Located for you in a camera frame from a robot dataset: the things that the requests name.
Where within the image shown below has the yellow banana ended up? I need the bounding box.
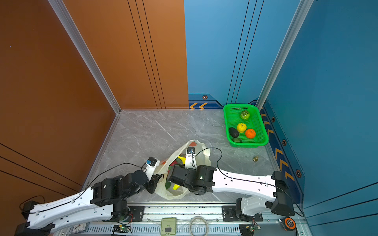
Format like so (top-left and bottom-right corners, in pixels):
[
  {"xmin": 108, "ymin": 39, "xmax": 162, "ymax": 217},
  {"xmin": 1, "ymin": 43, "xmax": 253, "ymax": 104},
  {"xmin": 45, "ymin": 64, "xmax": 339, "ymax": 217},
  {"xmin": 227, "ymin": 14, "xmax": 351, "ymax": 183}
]
[{"xmin": 172, "ymin": 156, "xmax": 186, "ymax": 190}]

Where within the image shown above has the green square device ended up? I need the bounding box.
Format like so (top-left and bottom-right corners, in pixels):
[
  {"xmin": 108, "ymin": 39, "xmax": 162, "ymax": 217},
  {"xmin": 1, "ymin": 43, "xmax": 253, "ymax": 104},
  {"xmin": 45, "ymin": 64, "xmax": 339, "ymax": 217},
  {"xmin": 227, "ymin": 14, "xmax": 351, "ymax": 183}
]
[{"xmin": 160, "ymin": 217, "xmax": 177, "ymax": 236}]

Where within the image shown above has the yellow lemon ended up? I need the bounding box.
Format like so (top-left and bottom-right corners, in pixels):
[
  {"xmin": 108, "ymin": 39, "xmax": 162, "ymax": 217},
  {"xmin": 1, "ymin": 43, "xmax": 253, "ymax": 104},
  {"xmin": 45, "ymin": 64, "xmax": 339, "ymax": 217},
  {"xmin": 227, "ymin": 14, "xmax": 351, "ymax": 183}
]
[{"xmin": 236, "ymin": 123, "xmax": 247, "ymax": 133}]

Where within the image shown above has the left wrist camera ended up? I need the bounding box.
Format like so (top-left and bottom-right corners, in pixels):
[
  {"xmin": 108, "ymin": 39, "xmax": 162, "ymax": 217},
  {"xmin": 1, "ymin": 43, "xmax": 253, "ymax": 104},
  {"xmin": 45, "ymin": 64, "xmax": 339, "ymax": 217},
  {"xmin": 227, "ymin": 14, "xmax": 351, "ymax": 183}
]
[{"xmin": 144, "ymin": 157, "xmax": 160, "ymax": 181}]

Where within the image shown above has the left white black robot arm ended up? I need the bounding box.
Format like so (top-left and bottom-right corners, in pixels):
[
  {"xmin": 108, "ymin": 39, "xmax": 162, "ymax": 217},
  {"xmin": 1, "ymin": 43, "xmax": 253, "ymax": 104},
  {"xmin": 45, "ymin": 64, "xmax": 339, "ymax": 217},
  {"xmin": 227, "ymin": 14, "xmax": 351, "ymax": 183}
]
[{"xmin": 15, "ymin": 170, "xmax": 161, "ymax": 236}]

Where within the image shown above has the yellow translucent plastic bag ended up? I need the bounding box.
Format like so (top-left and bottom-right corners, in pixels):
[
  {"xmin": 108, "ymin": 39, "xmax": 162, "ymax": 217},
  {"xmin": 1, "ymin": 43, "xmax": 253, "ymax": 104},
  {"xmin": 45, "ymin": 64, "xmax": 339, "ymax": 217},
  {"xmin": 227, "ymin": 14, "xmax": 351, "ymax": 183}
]
[{"xmin": 154, "ymin": 140, "xmax": 212, "ymax": 201}]

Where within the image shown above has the orange black tape measure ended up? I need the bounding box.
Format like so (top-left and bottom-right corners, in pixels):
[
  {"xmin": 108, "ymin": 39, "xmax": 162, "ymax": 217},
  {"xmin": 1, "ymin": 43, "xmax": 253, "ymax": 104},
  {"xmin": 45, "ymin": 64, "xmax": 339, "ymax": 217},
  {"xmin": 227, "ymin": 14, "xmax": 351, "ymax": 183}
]
[{"xmin": 279, "ymin": 217, "xmax": 297, "ymax": 231}]

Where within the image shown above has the right green circuit board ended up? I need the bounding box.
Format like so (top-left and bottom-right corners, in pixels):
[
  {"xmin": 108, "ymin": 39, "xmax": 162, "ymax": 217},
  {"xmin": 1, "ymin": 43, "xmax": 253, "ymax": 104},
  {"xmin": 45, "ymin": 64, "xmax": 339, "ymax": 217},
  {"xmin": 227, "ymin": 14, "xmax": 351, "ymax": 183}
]
[{"xmin": 239, "ymin": 224, "xmax": 260, "ymax": 236}]

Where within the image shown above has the green circuit board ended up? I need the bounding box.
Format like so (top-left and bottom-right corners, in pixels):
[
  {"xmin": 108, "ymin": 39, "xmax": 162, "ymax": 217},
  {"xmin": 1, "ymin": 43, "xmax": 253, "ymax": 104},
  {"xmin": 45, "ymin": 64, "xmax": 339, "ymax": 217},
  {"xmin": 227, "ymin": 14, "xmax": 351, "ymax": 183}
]
[
  {"xmin": 239, "ymin": 224, "xmax": 260, "ymax": 236},
  {"xmin": 112, "ymin": 224, "xmax": 132, "ymax": 236}
]

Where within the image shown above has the orange fruit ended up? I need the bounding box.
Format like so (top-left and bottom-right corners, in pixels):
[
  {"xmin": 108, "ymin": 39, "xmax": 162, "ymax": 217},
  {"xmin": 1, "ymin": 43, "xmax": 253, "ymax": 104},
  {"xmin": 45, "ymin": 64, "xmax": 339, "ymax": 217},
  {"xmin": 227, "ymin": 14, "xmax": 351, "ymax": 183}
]
[{"xmin": 245, "ymin": 129, "xmax": 257, "ymax": 139}]

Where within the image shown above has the dark brown avocado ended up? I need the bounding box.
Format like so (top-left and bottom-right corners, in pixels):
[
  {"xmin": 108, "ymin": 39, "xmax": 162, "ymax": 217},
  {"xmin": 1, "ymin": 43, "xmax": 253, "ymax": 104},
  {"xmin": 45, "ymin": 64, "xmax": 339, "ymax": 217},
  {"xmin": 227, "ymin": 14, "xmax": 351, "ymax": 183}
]
[{"xmin": 228, "ymin": 127, "xmax": 240, "ymax": 138}]

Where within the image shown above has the coiled white cable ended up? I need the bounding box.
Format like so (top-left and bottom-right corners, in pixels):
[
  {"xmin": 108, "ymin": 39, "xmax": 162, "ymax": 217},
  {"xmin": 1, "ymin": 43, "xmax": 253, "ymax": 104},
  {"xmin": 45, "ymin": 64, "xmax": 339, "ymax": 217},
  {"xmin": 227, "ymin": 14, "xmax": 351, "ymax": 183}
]
[{"xmin": 189, "ymin": 216, "xmax": 210, "ymax": 236}]

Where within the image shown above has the green plastic mesh basket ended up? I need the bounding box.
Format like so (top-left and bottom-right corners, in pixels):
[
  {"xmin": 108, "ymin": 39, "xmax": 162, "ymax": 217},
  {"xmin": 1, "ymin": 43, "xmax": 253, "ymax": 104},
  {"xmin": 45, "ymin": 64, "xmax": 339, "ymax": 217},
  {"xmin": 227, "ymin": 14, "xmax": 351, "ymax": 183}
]
[{"xmin": 223, "ymin": 104, "xmax": 269, "ymax": 148}]

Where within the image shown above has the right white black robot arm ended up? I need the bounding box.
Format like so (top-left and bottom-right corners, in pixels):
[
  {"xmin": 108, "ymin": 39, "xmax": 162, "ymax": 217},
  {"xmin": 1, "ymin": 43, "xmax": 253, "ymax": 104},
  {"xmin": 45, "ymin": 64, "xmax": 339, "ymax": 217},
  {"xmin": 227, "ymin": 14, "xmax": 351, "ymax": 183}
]
[{"xmin": 167, "ymin": 165, "xmax": 295, "ymax": 221}]

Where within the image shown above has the left green circuit board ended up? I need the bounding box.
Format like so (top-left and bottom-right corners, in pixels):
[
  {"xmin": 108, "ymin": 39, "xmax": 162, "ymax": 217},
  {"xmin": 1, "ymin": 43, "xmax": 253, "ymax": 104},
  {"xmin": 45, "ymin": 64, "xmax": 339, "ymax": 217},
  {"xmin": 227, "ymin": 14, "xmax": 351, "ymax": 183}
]
[{"xmin": 112, "ymin": 224, "xmax": 132, "ymax": 236}]

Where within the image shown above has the small white alarm clock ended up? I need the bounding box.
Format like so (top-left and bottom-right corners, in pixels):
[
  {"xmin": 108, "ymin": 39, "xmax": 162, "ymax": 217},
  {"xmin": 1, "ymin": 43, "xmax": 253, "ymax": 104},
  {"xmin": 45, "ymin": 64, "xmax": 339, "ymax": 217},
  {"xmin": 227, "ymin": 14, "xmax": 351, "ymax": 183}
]
[{"xmin": 71, "ymin": 223, "xmax": 88, "ymax": 234}]

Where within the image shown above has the small dark green fruit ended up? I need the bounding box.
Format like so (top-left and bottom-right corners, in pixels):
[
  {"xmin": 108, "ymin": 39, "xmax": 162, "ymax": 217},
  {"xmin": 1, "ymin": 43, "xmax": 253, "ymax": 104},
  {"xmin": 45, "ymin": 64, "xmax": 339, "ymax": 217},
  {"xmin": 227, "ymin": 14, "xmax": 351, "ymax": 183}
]
[{"xmin": 232, "ymin": 138, "xmax": 243, "ymax": 143}]

